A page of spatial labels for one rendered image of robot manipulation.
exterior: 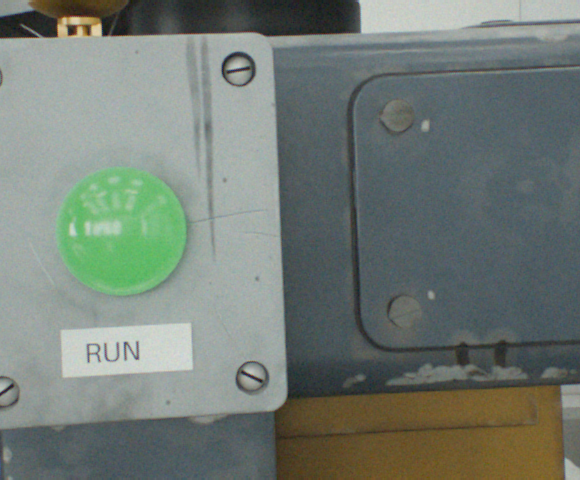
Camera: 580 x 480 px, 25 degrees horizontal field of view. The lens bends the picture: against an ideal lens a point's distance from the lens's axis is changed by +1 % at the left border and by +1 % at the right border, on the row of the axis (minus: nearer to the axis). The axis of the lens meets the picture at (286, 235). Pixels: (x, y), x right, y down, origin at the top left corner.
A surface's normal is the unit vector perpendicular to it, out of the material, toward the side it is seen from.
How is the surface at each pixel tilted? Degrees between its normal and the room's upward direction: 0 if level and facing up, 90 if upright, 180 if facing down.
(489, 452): 90
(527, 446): 90
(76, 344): 90
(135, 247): 102
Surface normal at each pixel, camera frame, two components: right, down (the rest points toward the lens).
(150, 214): 0.46, -0.22
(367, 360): 0.09, 0.24
